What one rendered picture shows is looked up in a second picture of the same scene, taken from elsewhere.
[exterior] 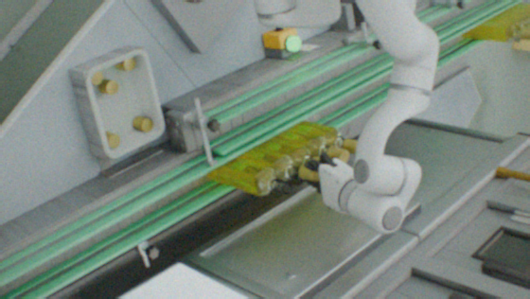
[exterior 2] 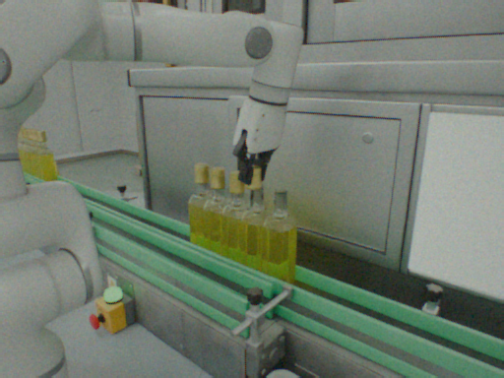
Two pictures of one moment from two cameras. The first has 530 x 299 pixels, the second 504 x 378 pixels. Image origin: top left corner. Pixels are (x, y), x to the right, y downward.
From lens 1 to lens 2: 0.99 m
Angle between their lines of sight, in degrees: 31
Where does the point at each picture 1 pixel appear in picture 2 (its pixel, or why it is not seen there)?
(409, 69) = (108, 16)
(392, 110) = (170, 24)
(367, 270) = (326, 70)
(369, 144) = (224, 33)
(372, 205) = (283, 42)
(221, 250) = (365, 237)
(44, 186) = not seen: outside the picture
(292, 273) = (365, 137)
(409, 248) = not seen: hidden behind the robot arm
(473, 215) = not seen: hidden behind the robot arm
